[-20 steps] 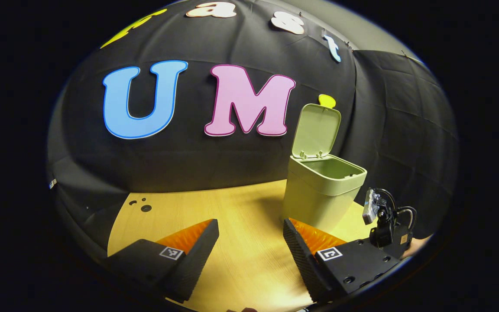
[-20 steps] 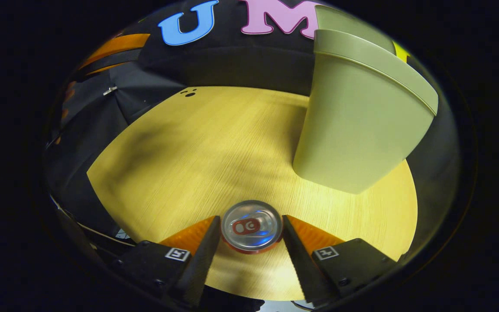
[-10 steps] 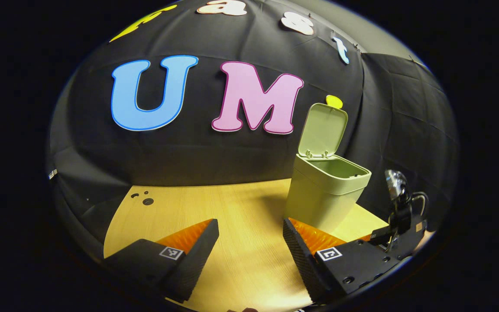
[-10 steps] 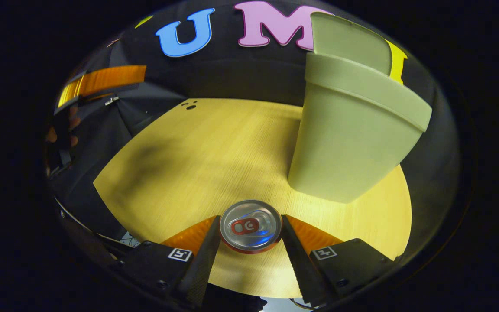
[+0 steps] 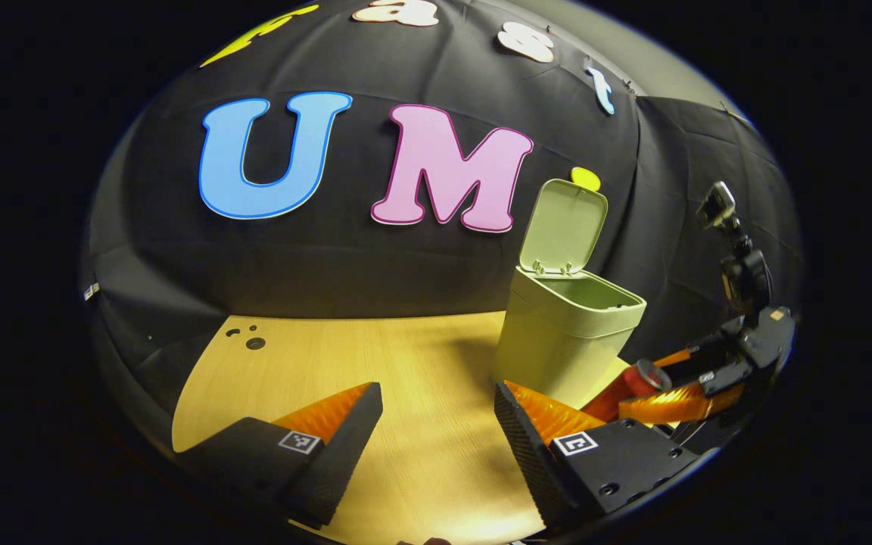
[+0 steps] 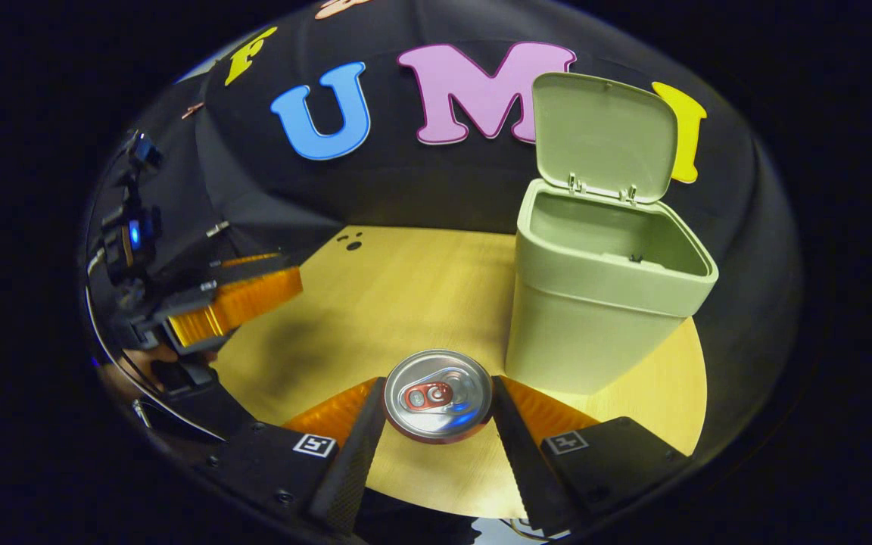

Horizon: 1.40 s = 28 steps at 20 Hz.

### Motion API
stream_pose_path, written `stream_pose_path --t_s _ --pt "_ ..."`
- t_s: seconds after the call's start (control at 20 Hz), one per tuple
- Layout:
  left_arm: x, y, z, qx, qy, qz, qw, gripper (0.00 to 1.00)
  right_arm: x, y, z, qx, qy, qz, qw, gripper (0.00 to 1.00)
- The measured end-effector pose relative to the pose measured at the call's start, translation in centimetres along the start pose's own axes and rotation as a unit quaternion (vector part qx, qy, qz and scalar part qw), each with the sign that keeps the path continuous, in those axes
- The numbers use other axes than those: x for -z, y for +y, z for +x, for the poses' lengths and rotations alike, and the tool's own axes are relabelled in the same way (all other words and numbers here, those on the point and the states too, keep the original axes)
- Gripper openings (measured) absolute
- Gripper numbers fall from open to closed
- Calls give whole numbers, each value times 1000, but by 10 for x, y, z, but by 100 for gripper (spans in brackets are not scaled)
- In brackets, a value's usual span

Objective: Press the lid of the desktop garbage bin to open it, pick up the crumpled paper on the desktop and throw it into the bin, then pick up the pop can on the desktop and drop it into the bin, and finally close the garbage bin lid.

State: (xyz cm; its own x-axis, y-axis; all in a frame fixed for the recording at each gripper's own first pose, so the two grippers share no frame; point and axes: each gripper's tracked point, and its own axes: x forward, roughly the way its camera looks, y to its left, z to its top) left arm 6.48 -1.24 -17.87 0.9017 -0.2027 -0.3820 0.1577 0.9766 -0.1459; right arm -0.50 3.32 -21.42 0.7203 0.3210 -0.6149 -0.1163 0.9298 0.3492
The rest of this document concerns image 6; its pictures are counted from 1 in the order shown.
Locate wooden desktop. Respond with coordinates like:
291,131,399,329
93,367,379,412
209,225,709,521

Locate pale green desktop garbage bin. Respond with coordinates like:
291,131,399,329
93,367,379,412
504,72,719,396

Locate black backdrop cloth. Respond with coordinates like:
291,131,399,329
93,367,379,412
80,0,804,485

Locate silver pop can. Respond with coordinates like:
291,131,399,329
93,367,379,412
382,348,494,445

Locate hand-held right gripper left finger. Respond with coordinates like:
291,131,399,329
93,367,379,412
205,376,389,534

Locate thin gripper cable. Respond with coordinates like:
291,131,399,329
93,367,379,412
85,250,226,441

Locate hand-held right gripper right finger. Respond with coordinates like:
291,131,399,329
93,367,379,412
490,375,690,534

